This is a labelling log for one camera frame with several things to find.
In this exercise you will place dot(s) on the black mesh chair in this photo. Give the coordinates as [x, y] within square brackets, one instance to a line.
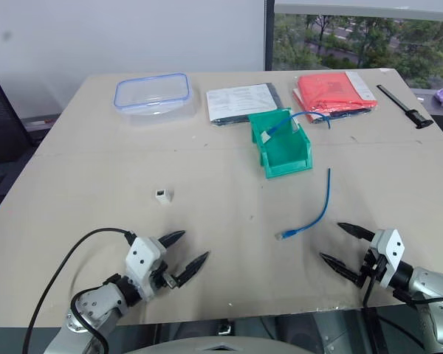
[1, 118]

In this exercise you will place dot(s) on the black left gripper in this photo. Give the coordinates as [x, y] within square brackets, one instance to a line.
[164, 279]

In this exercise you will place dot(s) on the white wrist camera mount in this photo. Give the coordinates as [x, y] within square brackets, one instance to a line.
[391, 250]
[142, 254]

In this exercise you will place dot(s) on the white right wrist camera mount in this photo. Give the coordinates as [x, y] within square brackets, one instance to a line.
[391, 250]

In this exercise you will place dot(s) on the green plastic parts bin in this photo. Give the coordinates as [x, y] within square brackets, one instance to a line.
[288, 153]

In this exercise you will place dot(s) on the grey side desk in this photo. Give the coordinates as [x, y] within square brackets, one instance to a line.
[441, 121]

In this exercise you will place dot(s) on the dark window frame post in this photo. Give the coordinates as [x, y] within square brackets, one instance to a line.
[269, 35]

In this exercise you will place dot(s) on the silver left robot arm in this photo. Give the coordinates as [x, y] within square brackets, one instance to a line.
[96, 306]

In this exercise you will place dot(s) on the clear container with blue rim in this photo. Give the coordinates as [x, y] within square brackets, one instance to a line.
[155, 97]

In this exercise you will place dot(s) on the silver robot torso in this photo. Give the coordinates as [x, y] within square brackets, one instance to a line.
[218, 346]

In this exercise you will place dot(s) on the red plastic package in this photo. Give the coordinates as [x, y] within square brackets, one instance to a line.
[332, 94]

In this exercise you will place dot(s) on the dark bag with white sheet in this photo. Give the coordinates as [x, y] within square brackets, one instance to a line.
[240, 101]

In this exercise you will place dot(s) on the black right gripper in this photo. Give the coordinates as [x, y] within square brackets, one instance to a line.
[373, 267]

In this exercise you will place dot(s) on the small white connector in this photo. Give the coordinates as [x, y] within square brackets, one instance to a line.
[163, 195]

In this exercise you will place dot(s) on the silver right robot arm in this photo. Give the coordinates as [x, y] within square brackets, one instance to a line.
[432, 295]

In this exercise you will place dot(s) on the black plastic bar tool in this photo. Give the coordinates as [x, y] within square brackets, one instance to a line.
[400, 103]

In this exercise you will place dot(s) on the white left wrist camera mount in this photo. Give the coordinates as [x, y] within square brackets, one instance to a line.
[142, 254]

